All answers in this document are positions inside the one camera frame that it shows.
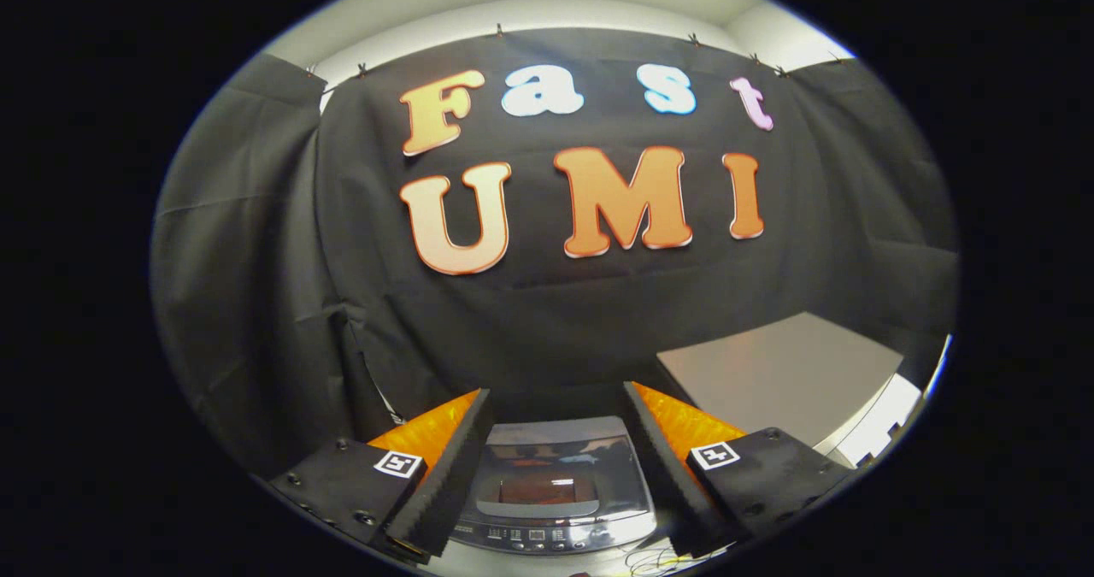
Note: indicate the row of black clips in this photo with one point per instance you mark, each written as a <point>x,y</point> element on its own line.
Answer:
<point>499,29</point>

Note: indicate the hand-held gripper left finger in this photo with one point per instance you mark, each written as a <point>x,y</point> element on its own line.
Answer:
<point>457,474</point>

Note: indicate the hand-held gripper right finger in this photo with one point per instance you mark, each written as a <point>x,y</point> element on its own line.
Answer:
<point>662,483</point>

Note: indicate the grey washing machine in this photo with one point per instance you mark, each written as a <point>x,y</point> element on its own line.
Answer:
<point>547,536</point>

